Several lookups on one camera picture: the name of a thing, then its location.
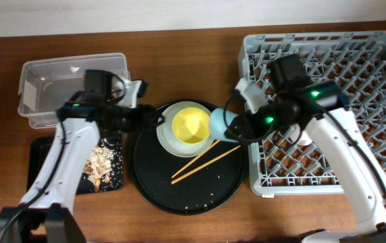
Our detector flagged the pink cup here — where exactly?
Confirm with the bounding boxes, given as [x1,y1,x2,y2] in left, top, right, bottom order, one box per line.
[289,124,312,146]

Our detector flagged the grey plate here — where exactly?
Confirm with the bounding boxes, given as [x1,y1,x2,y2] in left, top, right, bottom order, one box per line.
[157,101,214,157]

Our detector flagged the blue cup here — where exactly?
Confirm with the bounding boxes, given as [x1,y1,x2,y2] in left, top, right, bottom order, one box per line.
[209,108,237,142]

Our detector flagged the wooden chopstick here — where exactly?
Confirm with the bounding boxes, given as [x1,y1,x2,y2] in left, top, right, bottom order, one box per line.
[171,145,241,185]
[171,140,221,178]

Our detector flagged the food scraps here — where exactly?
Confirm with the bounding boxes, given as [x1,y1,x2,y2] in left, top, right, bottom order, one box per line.
[83,146,114,192]

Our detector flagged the yellow bowl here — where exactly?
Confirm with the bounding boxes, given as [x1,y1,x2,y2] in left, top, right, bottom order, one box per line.
[171,107,210,144]

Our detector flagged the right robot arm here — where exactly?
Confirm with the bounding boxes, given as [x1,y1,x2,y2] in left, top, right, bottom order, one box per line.
[220,54,386,242]

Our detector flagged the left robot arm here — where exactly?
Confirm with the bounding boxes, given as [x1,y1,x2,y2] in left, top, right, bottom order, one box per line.
[0,70,165,243]

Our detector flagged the grey dishwasher rack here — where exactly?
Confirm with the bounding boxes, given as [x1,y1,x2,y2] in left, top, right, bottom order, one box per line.
[238,31,386,197]

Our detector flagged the clear plastic bin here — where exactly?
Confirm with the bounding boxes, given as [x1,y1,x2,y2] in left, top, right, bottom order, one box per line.
[18,53,130,129]

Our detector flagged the black rectangular tray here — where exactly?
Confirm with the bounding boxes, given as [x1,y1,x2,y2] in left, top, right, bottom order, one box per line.
[27,134,123,194]

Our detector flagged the round black tray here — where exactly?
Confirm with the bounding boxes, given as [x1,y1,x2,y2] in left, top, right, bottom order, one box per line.
[128,99,248,216]

